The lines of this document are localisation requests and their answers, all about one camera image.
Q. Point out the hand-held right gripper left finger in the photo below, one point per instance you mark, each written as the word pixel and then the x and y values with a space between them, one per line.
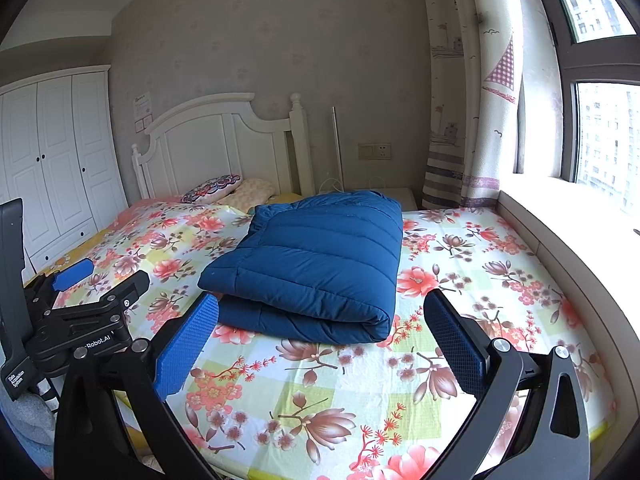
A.
pixel 187 345

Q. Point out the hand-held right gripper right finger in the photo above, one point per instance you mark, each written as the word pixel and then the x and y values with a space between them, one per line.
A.
pixel 457 345

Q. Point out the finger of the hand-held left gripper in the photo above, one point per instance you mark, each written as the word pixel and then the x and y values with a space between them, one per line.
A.
pixel 72 272
pixel 122 292

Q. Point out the blue quilted jacket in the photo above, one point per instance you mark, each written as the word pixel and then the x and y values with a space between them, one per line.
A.
pixel 310 260

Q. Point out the yellow floral bed sheet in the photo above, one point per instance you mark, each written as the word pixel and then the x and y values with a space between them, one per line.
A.
pixel 85 247

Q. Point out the floral quilt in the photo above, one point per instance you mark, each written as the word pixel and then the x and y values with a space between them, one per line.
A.
pixel 475 280

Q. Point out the pink floral bedding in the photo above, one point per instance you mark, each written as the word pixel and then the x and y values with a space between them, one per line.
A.
pixel 145 210

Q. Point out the white wardrobe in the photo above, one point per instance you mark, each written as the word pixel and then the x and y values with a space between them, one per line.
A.
pixel 55 160

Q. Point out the patterned purple pillow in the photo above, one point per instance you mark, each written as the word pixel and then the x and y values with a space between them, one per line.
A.
pixel 212 189

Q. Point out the cream window ledge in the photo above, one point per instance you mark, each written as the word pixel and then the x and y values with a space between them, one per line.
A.
pixel 575 260

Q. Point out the white nightstand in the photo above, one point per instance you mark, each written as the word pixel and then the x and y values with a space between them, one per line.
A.
pixel 400 197

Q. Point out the cream pillow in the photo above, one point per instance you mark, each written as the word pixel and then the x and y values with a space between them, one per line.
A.
pixel 250 192

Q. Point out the yellow pillow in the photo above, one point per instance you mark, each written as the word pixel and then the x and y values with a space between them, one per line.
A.
pixel 285 198

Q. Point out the white bed headboard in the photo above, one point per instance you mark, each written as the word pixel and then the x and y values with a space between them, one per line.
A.
pixel 215 140

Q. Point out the printed curtain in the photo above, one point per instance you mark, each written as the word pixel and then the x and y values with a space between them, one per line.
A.
pixel 470 85

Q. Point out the window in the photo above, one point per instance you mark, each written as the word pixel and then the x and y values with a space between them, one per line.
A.
pixel 600 110

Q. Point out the paper wall notice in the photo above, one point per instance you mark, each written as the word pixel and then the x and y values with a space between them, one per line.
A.
pixel 142 112

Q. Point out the wall socket panel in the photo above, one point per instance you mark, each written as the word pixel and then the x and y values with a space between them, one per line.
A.
pixel 374 151

